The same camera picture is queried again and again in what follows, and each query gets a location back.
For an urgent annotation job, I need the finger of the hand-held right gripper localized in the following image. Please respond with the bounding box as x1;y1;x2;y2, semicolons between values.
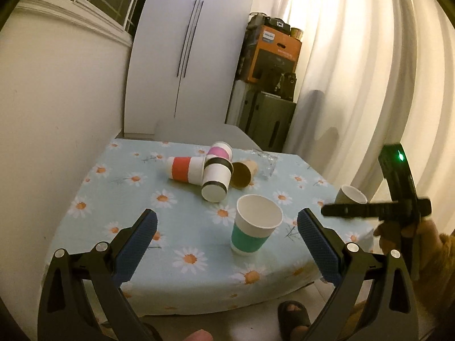
320;201;399;218

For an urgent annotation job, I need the pink band paper cup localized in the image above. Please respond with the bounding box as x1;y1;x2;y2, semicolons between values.
206;141;233;161

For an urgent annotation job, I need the white curtain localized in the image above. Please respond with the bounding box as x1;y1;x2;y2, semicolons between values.
276;0;455;223

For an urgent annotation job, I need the person's knee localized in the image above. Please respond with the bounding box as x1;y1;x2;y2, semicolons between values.
184;329;214;341

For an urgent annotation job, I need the brown paper cup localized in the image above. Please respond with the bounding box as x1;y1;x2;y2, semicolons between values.
229;161;258;190

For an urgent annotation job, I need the clear glass cup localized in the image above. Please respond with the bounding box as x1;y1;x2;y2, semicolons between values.
252;148;278;179

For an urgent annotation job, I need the red band paper cup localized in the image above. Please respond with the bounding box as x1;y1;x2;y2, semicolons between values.
166;155;207;185

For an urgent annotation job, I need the black handbag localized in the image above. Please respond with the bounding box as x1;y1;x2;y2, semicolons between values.
273;72;298;102

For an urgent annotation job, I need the black striped paper cup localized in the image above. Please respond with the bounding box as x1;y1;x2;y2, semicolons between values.
201;155;234;203

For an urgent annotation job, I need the black camera bag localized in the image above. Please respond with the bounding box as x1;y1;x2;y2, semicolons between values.
248;12;293;35

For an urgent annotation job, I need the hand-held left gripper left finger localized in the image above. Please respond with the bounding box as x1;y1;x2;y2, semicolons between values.
37;208;158;341

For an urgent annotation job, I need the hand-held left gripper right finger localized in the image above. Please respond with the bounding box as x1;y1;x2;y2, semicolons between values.
297;208;420;341

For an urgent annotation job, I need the grey paper cup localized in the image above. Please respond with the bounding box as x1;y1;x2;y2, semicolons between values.
335;185;368;206

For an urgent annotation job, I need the person's right hand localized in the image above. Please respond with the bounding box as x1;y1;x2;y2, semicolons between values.
374;218;443;275

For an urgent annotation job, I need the grey suitcase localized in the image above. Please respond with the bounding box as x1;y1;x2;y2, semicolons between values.
245;90;298;152

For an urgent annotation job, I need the white wardrobe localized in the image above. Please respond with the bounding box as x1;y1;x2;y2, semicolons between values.
123;0;262;140

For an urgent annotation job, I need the green band paper cup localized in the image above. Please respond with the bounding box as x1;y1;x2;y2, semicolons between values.
229;194;284;257

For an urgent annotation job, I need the person's right forearm orange sleeve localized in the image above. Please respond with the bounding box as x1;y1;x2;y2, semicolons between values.
414;232;455;332

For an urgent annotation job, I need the white suitcase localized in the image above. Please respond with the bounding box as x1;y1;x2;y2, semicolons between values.
227;80;250;129

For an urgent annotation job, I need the orange cardboard box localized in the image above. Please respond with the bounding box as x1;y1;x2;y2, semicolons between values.
238;25;303;84

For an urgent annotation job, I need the black slipper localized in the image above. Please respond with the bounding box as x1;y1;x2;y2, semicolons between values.
277;300;312;341

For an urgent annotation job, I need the daisy print tablecloth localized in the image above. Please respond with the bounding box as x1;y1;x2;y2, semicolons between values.
44;137;378;319

